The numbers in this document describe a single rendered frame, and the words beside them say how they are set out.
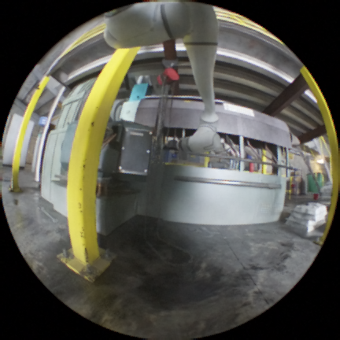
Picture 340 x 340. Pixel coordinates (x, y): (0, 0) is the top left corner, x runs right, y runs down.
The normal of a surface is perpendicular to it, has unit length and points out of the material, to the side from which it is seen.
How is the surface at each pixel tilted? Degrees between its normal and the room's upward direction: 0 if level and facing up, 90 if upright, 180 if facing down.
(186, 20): 158
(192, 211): 90
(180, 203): 90
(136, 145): 90
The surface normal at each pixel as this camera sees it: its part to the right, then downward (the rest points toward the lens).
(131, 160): 0.24, -0.05
